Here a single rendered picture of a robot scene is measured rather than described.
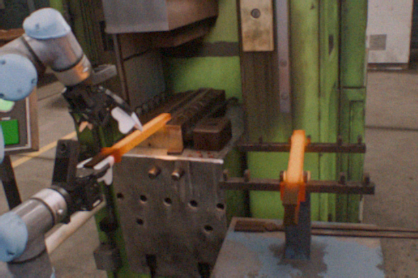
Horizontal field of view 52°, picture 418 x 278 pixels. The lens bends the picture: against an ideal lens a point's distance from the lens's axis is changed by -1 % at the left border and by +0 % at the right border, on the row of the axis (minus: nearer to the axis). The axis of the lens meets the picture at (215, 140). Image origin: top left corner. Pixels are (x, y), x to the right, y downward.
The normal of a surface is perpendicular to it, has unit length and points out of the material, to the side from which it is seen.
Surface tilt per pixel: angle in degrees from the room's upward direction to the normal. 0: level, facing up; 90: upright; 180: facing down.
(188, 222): 90
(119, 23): 90
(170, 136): 90
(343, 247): 0
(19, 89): 90
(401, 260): 0
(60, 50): 109
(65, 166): 57
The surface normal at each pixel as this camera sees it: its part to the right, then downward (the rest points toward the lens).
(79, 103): 0.94, 0.04
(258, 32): -0.33, 0.37
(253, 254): -0.08, -0.93
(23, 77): 0.43, 0.29
